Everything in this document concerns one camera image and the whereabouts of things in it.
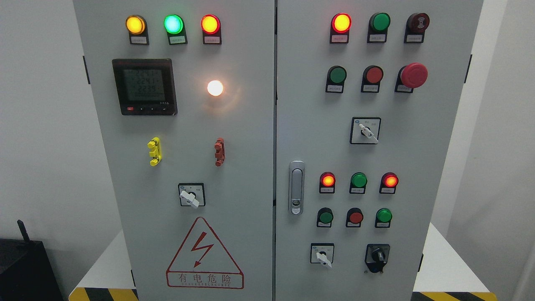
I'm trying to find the white rotary switch door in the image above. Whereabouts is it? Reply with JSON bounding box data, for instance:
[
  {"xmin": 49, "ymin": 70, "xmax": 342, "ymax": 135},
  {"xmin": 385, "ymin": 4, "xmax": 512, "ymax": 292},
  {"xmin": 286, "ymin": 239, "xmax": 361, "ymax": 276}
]
[{"xmin": 178, "ymin": 183, "xmax": 206, "ymax": 208}]

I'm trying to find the green lit indicator light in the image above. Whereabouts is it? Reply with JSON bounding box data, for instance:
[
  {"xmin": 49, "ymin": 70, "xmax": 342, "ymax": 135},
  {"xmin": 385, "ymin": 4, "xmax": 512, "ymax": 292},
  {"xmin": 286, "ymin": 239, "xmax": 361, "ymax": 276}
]
[{"xmin": 163, "ymin": 15, "xmax": 188, "ymax": 45}]

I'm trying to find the yellow indicator light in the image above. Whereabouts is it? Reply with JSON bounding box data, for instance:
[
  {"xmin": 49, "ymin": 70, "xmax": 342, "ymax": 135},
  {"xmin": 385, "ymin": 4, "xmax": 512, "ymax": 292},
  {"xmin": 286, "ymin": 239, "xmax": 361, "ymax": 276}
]
[{"xmin": 125, "ymin": 15, "xmax": 149, "ymax": 45}]

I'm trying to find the red lit indicator lower left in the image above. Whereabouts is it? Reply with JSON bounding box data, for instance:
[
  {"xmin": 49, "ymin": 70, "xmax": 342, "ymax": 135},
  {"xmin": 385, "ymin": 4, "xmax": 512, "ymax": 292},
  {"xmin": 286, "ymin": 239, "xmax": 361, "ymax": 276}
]
[{"xmin": 319, "ymin": 171, "xmax": 336, "ymax": 193}]

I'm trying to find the clear small lamp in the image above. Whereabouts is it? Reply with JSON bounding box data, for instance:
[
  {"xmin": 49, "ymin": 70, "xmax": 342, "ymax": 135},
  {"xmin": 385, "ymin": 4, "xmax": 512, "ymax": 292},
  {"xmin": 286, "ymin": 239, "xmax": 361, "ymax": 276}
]
[{"xmin": 207, "ymin": 80, "xmax": 224, "ymax": 97}]

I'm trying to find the green push button lower left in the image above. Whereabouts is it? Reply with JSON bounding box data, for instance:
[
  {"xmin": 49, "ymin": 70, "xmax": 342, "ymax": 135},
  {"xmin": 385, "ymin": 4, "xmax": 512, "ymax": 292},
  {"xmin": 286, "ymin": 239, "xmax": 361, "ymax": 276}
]
[{"xmin": 316, "ymin": 207, "xmax": 333, "ymax": 227}]

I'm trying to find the green push button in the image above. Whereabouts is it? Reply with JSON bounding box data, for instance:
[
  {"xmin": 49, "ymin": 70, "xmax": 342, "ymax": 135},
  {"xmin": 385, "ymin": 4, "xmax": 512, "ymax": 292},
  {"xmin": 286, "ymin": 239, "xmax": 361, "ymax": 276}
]
[
  {"xmin": 374, "ymin": 208, "xmax": 393, "ymax": 228},
  {"xmin": 316, "ymin": 207, "xmax": 333, "ymax": 227},
  {"xmin": 325, "ymin": 65, "xmax": 346, "ymax": 93}
]

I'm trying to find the green indicator lower middle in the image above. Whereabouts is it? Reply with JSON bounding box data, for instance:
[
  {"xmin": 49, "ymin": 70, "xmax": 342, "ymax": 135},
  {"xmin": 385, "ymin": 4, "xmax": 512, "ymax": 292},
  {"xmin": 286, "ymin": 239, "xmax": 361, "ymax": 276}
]
[{"xmin": 349, "ymin": 173, "xmax": 367, "ymax": 194}]

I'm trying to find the grey left cabinet door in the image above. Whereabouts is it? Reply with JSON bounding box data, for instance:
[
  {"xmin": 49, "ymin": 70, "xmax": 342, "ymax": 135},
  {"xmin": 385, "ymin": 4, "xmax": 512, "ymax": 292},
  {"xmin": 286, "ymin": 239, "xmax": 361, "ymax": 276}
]
[{"xmin": 73, "ymin": 0, "xmax": 275, "ymax": 301}]

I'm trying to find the grey cabinet door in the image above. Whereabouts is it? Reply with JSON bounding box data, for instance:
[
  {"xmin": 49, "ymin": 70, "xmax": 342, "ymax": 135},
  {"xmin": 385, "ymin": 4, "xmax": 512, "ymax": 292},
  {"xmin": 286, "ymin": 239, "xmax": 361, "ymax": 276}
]
[
  {"xmin": 73, "ymin": 0, "xmax": 275, "ymax": 301},
  {"xmin": 274, "ymin": 0, "xmax": 483, "ymax": 301}
]

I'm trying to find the green push button upper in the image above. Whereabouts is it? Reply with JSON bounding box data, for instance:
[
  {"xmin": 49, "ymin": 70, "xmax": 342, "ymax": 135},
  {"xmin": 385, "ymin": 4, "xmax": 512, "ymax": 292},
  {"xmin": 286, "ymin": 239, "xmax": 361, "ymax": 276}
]
[{"xmin": 325, "ymin": 65, "xmax": 346, "ymax": 93}]

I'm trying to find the red push button lower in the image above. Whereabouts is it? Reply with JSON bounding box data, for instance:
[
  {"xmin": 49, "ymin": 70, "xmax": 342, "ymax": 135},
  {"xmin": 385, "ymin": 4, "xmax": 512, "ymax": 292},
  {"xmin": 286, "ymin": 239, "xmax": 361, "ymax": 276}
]
[{"xmin": 345, "ymin": 208, "xmax": 364, "ymax": 227}]

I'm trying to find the red push button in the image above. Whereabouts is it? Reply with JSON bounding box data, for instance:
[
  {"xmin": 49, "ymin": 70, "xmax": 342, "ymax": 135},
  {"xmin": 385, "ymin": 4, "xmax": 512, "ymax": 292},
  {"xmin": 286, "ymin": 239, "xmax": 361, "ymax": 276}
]
[
  {"xmin": 361, "ymin": 65, "xmax": 384, "ymax": 93},
  {"xmin": 345, "ymin": 208, "xmax": 364, "ymax": 227}
]

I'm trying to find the grey right cabinet door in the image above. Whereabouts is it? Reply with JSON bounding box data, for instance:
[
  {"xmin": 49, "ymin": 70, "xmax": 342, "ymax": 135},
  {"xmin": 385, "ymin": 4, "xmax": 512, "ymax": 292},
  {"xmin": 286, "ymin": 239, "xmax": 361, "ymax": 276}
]
[{"xmin": 274, "ymin": 0, "xmax": 483, "ymax": 301}]

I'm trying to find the red lit indicator lower right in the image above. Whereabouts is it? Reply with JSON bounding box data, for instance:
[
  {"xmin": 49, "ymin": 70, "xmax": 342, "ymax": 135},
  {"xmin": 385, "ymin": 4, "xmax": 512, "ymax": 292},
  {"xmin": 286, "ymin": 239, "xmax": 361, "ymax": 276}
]
[{"xmin": 380, "ymin": 173, "xmax": 399, "ymax": 194}]

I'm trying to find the red push button upper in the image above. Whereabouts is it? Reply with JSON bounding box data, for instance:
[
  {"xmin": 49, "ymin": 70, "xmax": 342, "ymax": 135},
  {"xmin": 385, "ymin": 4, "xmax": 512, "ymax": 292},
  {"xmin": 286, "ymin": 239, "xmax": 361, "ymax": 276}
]
[{"xmin": 361, "ymin": 65, "xmax": 384, "ymax": 93}]

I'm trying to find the red electric warning sticker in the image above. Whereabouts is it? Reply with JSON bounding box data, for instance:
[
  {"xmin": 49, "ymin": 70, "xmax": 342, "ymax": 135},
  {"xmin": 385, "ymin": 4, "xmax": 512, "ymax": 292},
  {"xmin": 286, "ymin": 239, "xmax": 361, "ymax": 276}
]
[{"xmin": 166, "ymin": 217, "xmax": 244, "ymax": 289}]

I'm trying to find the green push button lower right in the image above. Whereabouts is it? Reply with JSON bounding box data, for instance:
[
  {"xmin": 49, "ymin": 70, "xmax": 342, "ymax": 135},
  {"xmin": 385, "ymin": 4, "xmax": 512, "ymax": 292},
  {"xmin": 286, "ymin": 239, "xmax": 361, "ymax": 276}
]
[{"xmin": 374, "ymin": 208, "xmax": 393, "ymax": 228}]

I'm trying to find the red lit indicator light left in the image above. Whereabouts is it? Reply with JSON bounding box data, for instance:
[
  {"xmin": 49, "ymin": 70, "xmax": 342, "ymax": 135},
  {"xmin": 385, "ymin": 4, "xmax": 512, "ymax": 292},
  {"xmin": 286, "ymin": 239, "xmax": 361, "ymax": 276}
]
[{"xmin": 201, "ymin": 15, "xmax": 222, "ymax": 45}]

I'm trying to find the black digital power meter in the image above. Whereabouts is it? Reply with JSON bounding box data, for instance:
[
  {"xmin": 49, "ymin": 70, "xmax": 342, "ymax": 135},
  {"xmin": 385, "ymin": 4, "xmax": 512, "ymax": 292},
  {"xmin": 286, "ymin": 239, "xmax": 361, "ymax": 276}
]
[{"xmin": 112, "ymin": 59, "xmax": 178, "ymax": 116}]

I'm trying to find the red lit indicator top right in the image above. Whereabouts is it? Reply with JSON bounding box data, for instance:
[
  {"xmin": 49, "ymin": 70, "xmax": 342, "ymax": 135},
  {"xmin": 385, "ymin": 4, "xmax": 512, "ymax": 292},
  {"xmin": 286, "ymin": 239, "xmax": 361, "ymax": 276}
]
[{"xmin": 329, "ymin": 13, "xmax": 352, "ymax": 44}]

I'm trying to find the red emergency stop button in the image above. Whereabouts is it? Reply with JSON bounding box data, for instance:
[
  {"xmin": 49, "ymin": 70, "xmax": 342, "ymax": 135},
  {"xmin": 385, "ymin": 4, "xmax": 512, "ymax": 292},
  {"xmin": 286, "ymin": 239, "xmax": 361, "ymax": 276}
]
[{"xmin": 394, "ymin": 62, "xmax": 428, "ymax": 93}]

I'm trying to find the green unlit indicator top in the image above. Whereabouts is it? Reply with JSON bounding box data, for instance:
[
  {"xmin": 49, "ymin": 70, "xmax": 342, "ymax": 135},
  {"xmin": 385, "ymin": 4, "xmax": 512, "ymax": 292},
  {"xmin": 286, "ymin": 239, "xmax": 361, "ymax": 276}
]
[{"xmin": 367, "ymin": 12, "xmax": 390, "ymax": 43}]

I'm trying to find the dark red buzzer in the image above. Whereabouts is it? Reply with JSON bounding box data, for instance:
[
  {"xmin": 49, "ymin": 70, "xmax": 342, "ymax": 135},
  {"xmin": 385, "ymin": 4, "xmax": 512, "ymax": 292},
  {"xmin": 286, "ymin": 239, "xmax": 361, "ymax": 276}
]
[{"xmin": 404, "ymin": 12, "xmax": 430, "ymax": 43}]

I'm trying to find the white platform with hazard stripes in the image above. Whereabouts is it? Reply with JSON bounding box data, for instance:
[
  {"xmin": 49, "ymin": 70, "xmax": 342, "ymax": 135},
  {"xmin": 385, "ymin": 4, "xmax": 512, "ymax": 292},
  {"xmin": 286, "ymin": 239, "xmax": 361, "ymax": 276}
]
[{"xmin": 69, "ymin": 225, "xmax": 497, "ymax": 301}]

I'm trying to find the black box with antenna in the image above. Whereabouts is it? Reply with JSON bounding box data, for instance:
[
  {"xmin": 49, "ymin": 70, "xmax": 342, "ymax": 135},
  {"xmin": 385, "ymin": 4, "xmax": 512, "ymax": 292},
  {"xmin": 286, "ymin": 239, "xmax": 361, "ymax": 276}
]
[{"xmin": 0, "ymin": 220, "xmax": 63, "ymax": 301}]

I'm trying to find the silver door latch handle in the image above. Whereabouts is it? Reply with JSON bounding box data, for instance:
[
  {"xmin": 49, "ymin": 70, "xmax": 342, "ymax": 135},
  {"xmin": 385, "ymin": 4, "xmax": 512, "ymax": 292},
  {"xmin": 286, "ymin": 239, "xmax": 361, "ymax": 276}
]
[{"xmin": 288, "ymin": 161, "xmax": 305, "ymax": 215}]

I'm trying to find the white rotary switch upper right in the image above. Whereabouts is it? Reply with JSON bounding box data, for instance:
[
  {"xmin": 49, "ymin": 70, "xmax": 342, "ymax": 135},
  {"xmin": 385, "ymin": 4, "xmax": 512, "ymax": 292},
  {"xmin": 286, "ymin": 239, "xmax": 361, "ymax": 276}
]
[{"xmin": 349, "ymin": 117, "xmax": 382, "ymax": 145}]

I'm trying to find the white rotary switch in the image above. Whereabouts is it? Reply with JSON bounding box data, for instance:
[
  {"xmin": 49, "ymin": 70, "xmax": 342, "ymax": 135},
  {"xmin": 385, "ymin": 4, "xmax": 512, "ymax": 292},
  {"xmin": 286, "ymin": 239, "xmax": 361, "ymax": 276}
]
[
  {"xmin": 349, "ymin": 117, "xmax": 382, "ymax": 145},
  {"xmin": 310, "ymin": 243, "xmax": 334, "ymax": 268}
]

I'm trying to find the white rotary switch lower right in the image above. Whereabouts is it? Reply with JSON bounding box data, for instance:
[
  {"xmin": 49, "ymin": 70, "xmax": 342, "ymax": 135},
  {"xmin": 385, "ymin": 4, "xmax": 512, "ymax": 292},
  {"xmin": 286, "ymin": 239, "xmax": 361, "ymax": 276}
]
[{"xmin": 310, "ymin": 243, "xmax": 334, "ymax": 268}]

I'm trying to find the black selector switch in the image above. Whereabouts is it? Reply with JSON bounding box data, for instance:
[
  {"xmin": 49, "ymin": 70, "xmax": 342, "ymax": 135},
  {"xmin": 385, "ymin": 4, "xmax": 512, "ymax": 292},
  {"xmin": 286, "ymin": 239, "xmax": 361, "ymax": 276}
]
[{"xmin": 364, "ymin": 244, "xmax": 390, "ymax": 273}]

